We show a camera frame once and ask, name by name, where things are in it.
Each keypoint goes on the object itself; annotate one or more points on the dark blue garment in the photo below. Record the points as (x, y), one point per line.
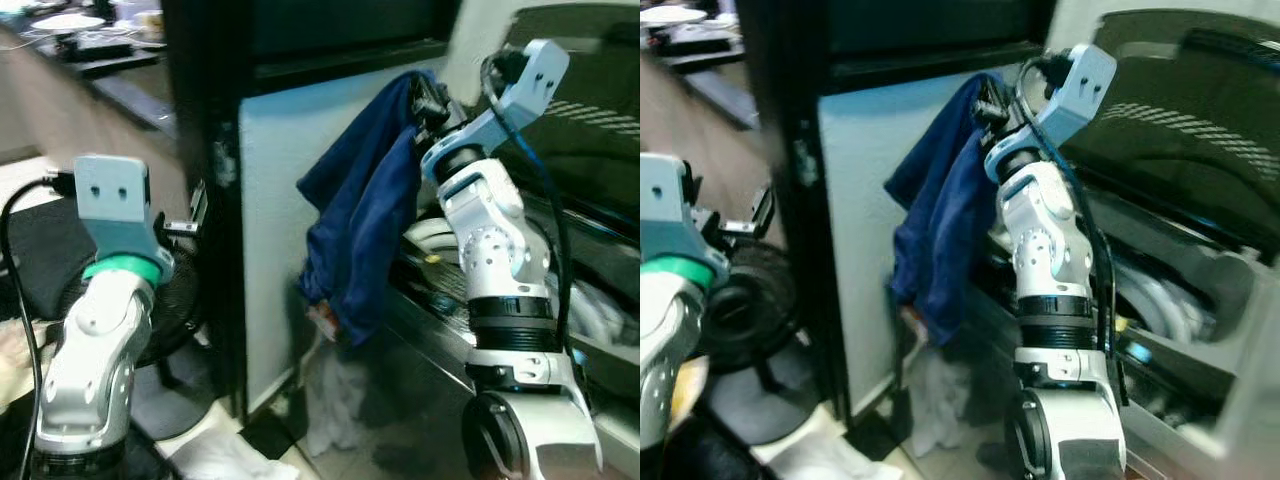
(945, 220)
(360, 220)

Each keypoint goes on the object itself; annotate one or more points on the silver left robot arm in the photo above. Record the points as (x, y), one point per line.
(665, 330)
(95, 340)

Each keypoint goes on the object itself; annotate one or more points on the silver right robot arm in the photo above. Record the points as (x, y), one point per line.
(490, 250)
(1045, 240)

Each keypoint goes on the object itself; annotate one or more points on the top-load washing machine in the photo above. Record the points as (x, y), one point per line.
(1200, 400)
(430, 345)

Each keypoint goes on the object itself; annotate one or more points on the black floor fan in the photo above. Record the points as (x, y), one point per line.
(180, 310)
(750, 300)

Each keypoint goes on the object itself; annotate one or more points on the dark tinted washer lid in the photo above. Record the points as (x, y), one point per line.
(600, 150)
(1200, 150)

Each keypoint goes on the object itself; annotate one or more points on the dark table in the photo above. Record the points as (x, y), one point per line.
(700, 60)
(110, 68)

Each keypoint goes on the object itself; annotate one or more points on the white plate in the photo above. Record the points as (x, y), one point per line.
(68, 21)
(675, 14)

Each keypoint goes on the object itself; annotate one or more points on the white crumpled cloth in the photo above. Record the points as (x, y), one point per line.
(335, 400)
(935, 400)

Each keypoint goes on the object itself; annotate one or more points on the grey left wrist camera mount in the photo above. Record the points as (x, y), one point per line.
(115, 200)
(665, 210)

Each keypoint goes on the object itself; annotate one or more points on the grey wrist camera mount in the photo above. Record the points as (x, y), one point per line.
(1085, 90)
(665, 210)
(115, 200)
(530, 90)

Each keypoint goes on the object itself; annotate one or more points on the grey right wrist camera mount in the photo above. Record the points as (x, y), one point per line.
(1085, 90)
(530, 90)

